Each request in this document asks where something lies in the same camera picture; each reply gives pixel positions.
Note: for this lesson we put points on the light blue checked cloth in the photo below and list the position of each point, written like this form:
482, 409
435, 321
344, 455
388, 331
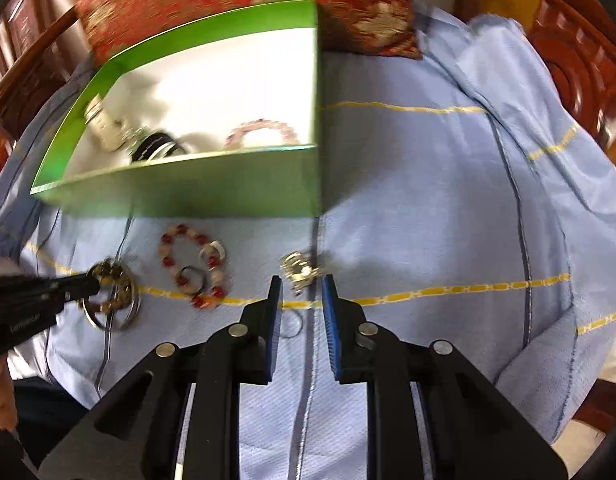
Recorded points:
227, 255

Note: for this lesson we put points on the dark wooden armchair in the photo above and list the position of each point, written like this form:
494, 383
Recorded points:
578, 60

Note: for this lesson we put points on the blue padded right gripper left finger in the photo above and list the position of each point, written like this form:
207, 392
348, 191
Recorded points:
243, 353

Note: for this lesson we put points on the beige strap wristwatch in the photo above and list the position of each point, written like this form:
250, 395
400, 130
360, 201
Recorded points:
112, 134

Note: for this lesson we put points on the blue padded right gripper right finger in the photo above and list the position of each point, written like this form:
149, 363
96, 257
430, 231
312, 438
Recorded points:
362, 352

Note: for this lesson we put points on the green cardboard box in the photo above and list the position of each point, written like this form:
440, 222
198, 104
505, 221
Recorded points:
238, 90

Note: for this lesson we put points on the person's left hand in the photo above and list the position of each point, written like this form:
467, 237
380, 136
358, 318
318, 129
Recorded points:
8, 411

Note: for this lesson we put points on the gold silver charm brooch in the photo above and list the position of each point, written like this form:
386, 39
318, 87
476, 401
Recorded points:
300, 271

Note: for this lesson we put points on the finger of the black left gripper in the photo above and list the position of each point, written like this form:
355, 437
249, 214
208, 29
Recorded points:
19, 288

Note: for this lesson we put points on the black strap wristwatch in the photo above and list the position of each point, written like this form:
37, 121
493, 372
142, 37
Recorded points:
156, 145

